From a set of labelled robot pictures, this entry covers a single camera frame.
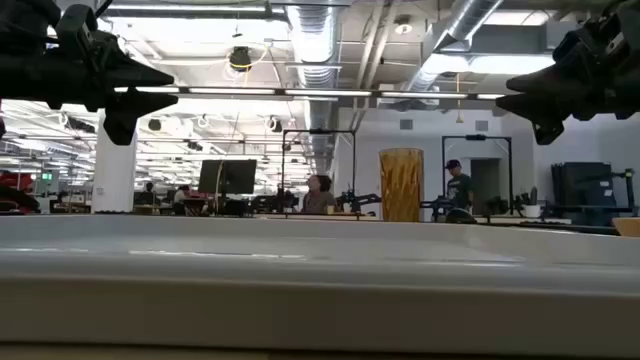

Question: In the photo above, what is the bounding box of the standing person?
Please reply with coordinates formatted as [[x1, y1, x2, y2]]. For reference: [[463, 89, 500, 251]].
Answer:
[[443, 159, 474, 214]]

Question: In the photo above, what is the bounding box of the gray plastic tray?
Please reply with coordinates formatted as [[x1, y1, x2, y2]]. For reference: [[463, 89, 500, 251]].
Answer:
[[0, 213, 640, 359]]

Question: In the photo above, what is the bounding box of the long ceiling light strip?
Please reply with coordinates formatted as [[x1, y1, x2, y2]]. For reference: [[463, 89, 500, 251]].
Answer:
[[114, 85, 506, 101]]

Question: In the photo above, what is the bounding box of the seated person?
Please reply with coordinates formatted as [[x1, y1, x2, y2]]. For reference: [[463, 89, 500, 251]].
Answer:
[[301, 174, 339, 215]]

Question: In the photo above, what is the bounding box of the red object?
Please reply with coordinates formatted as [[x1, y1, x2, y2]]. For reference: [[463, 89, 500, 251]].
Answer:
[[0, 170, 41, 214]]

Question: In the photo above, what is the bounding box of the ribbed silver ventilation duct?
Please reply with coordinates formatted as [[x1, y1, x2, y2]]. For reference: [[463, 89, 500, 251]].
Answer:
[[287, 4, 342, 176]]

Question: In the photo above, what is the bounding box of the smooth silver ventilation duct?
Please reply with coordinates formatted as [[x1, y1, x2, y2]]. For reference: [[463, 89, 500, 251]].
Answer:
[[404, 0, 504, 94]]

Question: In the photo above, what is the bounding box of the gold faceted cup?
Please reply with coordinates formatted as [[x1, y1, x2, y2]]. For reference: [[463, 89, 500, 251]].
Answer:
[[378, 147, 426, 223]]

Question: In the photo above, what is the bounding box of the white pillar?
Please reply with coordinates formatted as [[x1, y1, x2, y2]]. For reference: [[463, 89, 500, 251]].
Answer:
[[91, 109, 139, 214]]

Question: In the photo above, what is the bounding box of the black round ceiling device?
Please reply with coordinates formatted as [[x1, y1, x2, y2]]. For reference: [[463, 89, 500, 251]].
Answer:
[[228, 45, 253, 73]]

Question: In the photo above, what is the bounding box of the black frame stand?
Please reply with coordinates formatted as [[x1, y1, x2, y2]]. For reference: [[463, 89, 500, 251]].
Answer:
[[441, 133, 514, 216], [281, 128, 357, 214]]

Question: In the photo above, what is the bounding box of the gray door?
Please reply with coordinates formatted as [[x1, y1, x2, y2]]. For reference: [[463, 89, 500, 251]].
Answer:
[[469, 158, 502, 216]]

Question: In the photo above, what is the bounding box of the black monitor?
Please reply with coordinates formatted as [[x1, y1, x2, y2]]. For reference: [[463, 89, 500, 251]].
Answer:
[[198, 159, 258, 196]]

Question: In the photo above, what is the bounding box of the yellow hanging pendant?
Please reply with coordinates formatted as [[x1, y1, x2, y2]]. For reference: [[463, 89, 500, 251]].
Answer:
[[454, 72, 465, 125]]

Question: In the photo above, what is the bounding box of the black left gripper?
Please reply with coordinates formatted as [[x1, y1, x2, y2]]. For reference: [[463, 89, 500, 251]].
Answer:
[[0, 29, 180, 147]]

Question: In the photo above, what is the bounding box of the dark cabinet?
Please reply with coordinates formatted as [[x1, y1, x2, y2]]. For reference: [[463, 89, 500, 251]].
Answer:
[[551, 161, 619, 226]]

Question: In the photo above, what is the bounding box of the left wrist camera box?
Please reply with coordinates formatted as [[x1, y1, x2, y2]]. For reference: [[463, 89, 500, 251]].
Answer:
[[54, 3, 99, 50]]

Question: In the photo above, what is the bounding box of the black dome object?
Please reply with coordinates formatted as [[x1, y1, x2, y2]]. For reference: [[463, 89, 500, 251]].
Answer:
[[444, 207, 478, 225]]

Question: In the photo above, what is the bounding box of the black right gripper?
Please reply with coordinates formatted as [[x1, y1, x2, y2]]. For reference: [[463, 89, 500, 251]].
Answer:
[[495, 0, 640, 147]]

